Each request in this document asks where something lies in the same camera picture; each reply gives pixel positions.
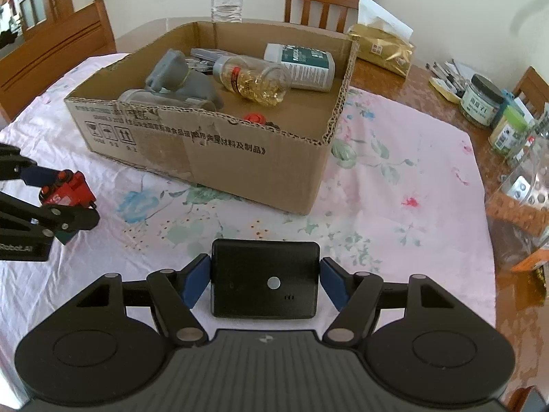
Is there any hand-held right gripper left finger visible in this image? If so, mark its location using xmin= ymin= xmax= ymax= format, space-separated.
xmin=77 ymin=254 xmax=211 ymax=346

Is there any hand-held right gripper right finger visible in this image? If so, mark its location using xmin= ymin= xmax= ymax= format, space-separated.
xmin=322 ymin=256 xmax=455 ymax=346

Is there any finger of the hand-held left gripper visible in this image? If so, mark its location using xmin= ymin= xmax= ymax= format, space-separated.
xmin=0 ymin=144 xmax=58 ymax=186
xmin=0 ymin=193 xmax=101 ymax=234

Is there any red toy car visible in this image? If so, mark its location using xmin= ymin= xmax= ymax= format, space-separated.
xmin=39 ymin=171 xmax=97 ymax=209

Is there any black rectangular box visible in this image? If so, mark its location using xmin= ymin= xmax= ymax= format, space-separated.
xmin=210 ymin=239 xmax=320 ymax=319

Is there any brown cardboard box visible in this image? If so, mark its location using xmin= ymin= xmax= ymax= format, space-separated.
xmin=64 ymin=21 xmax=360 ymax=216

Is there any grey soft toy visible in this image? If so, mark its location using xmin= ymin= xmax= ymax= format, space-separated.
xmin=145 ymin=49 xmax=224 ymax=110

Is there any black cube with orange buttons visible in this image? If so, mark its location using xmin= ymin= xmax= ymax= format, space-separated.
xmin=244 ymin=113 xmax=281 ymax=131

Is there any clear bottle of gold capsules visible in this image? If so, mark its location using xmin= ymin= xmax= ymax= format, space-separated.
xmin=213 ymin=54 xmax=291 ymax=108

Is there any pink floral tablecloth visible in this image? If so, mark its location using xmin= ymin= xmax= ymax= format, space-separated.
xmin=0 ymin=54 xmax=498 ymax=396

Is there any orange package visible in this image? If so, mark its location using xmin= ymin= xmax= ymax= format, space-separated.
xmin=510 ymin=249 xmax=549 ymax=273

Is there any dark silver flat packet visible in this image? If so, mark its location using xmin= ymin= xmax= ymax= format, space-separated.
xmin=189 ymin=48 xmax=226 ymax=73

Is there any clear plastic bag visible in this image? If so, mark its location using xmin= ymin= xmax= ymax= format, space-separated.
xmin=484 ymin=112 xmax=549 ymax=267

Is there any white bottle with teal label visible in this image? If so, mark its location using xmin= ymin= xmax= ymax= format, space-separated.
xmin=264 ymin=43 xmax=336 ymax=92

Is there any jar with green lid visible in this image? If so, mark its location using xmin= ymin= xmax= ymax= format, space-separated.
xmin=489 ymin=107 xmax=530 ymax=155

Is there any glass jar with dark lid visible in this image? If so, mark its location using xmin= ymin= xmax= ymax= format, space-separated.
xmin=460 ymin=74 xmax=506 ymax=128

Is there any gold foil bag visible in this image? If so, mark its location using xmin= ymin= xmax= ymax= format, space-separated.
xmin=347 ymin=24 xmax=416 ymax=78

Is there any bundle of pens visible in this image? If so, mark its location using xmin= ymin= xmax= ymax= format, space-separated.
xmin=427 ymin=60 xmax=470 ymax=95

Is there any blue box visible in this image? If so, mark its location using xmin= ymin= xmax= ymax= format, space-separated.
xmin=500 ymin=90 xmax=537 ymax=125

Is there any white paper sheet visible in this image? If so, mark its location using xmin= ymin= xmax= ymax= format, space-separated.
xmin=357 ymin=0 xmax=414 ymax=39

